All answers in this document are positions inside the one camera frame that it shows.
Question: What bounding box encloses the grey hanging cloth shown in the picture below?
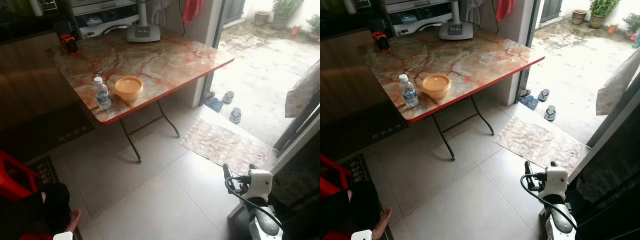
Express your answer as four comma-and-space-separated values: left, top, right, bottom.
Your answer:
148, 0, 174, 27
462, 0, 485, 24

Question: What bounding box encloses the red hanging cloth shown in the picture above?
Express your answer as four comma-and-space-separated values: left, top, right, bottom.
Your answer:
494, 0, 516, 23
181, 0, 204, 25

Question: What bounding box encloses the green plant in clay pot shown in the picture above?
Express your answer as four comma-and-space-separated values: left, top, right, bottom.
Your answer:
588, 0, 622, 30
271, 0, 304, 31

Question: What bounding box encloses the grey pedestal fan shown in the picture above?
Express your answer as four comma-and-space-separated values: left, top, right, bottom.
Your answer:
125, 0, 162, 43
438, 0, 474, 41

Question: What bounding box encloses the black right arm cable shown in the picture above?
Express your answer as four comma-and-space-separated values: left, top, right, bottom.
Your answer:
519, 172, 579, 231
224, 175, 286, 234

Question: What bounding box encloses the white washing machine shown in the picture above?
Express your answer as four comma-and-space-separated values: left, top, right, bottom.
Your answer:
387, 2, 453, 37
74, 4, 141, 40

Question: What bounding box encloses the marble top folding table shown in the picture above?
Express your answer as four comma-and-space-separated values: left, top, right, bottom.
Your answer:
46, 26, 236, 164
357, 24, 546, 161

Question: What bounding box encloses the blue slipper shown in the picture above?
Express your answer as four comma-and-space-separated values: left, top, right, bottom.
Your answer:
205, 97, 225, 113
520, 95, 540, 111

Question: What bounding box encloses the bubble wrap sheet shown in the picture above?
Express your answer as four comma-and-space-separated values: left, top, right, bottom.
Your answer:
575, 145, 640, 206
271, 157, 321, 207

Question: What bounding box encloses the dark floor mat cat print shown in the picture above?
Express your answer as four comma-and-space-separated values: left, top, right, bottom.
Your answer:
0, 101, 95, 162
24, 155, 84, 240
320, 102, 409, 157
340, 153, 396, 240

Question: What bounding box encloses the low green potted plant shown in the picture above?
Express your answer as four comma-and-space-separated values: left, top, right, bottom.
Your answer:
622, 12, 640, 42
305, 14, 321, 42

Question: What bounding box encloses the orange bowl with lid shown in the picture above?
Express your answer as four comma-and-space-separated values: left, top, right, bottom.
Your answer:
114, 75, 144, 103
421, 73, 452, 100

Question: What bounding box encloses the red plastic chair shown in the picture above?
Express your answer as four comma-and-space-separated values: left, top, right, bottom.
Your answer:
0, 149, 42, 202
320, 153, 354, 199

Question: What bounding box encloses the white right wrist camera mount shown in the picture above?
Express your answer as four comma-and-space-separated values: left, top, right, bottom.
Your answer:
243, 169, 274, 201
543, 166, 570, 199

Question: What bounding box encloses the beige patterned doormat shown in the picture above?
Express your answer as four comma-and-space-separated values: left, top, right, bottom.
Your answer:
493, 115, 591, 174
179, 118, 274, 175

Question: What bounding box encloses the clear plastic water bottle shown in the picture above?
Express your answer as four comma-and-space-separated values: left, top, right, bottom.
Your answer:
398, 73, 420, 109
93, 76, 112, 112

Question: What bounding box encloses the wood panel kitchen counter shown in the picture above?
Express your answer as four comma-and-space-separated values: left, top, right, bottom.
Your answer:
0, 7, 81, 132
320, 5, 388, 128

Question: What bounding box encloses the red and black handheld device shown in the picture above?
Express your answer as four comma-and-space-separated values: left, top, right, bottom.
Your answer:
371, 31, 392, 54
59, 33, 80, 56

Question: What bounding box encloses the person leg with bare foot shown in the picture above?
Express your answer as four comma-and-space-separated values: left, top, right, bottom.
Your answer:
0, 182, 83, 236
320, 180, 394, 240

